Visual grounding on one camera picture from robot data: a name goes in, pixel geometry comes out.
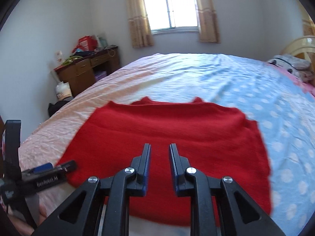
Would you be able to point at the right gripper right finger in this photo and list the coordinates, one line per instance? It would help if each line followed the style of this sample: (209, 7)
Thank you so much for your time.
(219, 206)

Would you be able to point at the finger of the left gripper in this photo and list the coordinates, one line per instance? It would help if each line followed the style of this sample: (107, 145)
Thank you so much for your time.
(68, 167)
(42, 168)

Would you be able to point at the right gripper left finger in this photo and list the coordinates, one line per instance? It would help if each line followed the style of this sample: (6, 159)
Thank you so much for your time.
(100, 205)

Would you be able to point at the red knitted sweater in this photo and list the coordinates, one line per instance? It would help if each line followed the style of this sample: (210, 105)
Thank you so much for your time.
(218, 141)

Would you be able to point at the black clothes pile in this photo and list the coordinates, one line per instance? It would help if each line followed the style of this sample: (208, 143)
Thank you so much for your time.
(53, 108)

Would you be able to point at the person's left hand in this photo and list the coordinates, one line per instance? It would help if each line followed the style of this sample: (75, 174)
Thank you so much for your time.
(22, 227)

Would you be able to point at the white paper shopping bag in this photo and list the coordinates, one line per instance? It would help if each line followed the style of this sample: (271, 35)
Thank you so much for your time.
(63, 91)

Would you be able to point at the brown wooden desk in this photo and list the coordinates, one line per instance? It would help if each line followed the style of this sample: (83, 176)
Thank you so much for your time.
(84, 72)

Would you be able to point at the green cloth on desk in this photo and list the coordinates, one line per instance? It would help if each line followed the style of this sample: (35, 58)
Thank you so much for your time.
(71, 59)

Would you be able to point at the pink blue dotted bedsheet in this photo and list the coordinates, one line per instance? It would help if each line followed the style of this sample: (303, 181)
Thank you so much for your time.
(282, 106)

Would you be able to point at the red gift bag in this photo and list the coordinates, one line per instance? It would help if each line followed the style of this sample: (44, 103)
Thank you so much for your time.
(86, 43)

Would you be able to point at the left beige curtain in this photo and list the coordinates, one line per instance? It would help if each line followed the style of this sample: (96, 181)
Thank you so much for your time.
(140, 30)

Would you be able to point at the beige curtain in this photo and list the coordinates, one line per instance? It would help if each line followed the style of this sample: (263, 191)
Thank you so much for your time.
(140, 30)
(207, 22)

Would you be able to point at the grey patterned pillow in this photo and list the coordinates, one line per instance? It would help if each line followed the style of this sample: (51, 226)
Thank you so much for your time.
(300, 68)

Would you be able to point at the cream wooden headboard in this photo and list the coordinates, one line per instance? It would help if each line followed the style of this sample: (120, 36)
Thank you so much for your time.
(302, 48)

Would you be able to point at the right beige curtain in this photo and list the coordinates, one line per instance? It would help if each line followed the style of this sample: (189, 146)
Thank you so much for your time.
(207, 22)

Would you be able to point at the white card on wall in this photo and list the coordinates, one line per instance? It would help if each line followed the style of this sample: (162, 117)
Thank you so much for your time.
(59, 57)

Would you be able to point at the window with white frame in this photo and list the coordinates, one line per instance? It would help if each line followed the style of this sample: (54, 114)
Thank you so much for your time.
(171, 15)

